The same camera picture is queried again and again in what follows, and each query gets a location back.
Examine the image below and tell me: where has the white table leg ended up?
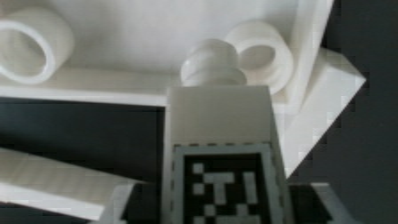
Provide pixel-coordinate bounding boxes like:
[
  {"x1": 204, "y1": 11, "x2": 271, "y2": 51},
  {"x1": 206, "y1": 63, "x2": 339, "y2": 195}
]
[{"x1": 159, "y1": 39, "x2": 295, "y2": 224}]

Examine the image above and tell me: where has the white square tabletop part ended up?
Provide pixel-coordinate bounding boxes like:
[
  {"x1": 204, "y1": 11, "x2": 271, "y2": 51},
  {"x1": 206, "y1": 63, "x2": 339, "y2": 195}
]
[{"x1": 0, "y1": 0, "x2": 364, "y2": 168}]

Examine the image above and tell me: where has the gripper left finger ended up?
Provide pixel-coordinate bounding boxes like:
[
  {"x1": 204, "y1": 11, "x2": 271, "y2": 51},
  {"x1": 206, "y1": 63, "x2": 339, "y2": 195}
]
[{"x1": 87, "y1": 184, "x2": 135, "y2": 224}]

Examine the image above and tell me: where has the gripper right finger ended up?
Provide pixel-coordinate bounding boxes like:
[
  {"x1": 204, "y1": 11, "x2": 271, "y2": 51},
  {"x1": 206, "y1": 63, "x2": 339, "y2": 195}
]
[{"x1": 311, "y1": 183, "x2": 362, "y2": 224}]

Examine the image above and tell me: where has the white U-shaped fence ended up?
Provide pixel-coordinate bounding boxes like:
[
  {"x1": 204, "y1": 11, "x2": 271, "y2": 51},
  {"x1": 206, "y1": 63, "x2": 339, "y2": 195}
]
[{"x1": 0, "y1": 148, "x2": 138, "y2": 220}]

